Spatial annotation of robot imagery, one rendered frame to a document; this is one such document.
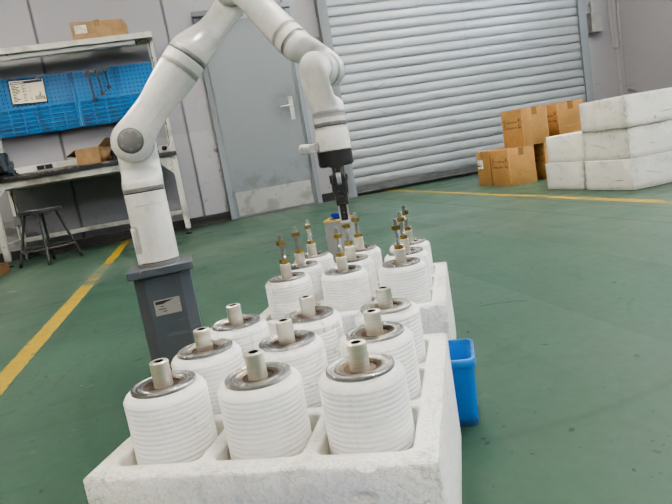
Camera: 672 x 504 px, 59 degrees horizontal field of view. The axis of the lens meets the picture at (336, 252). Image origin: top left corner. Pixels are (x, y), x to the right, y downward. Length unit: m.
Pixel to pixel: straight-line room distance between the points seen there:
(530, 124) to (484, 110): 2.13
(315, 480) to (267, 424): 0.08
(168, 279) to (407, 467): 0.91
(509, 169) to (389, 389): 4.46
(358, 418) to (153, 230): 0.88
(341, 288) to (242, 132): 5.32
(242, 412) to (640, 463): 0.56
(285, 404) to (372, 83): 6.15
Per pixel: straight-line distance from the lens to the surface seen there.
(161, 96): 1.40
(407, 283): 1.14
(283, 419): 0.66
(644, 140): 3.89
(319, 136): 1.27
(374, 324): 0.75
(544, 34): 7.72
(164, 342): 1.43
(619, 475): 0.93
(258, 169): 6.41
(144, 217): 1.41
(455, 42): 7.16
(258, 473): 0.65
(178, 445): 0.72
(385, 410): 0.63
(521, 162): 5.08
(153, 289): 1.41
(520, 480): 0.92
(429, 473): 0.61
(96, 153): 5.92
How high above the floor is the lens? 0.48
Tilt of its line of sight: 9 degrees down
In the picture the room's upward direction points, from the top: 10 degrees counter-clockwise
